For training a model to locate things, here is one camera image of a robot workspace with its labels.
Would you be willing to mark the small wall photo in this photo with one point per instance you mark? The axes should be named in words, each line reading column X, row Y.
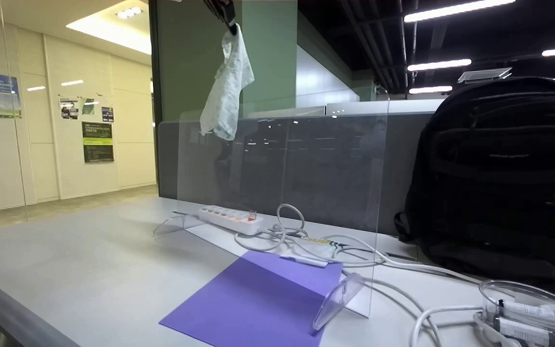
column 89, row 106
column 107, row 114
column 70, row 108

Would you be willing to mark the black backpack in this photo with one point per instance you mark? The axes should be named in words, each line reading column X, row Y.
column 502, row 179

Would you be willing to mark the pale green patterned cloth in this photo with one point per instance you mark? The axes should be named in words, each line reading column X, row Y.
column 226, row 96

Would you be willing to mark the grey ceiling mounted unit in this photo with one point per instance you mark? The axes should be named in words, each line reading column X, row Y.
column 482, row 75

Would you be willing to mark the grey desk partition panel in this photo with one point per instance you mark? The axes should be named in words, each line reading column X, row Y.
column 259, row 179

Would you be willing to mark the clear acrylic screen panel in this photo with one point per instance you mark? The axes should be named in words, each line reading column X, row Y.
column 328, row 193

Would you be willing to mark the clear acrylic screen foot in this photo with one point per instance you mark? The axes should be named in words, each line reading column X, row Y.
column 336, row 301
column 174, row 223

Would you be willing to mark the green building column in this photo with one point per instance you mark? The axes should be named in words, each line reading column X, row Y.
column 270, row 58

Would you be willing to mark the white power strip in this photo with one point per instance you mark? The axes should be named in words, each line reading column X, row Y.
column 232, row 220

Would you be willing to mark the purple paper sheet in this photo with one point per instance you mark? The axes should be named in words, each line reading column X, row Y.
column 259, row 301

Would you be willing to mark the bright recessed ceiling light panel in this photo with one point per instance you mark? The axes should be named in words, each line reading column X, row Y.
column 120, row 29

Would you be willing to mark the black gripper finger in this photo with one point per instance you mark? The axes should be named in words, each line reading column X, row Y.
column 232, row 15
column 216, row 7

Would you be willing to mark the white plug adapter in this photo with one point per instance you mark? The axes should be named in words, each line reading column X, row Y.
column 521, row 333
column 529, row 312

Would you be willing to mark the dark green wall sign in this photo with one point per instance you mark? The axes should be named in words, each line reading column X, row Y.
column 97, row 131
column 99, row 152

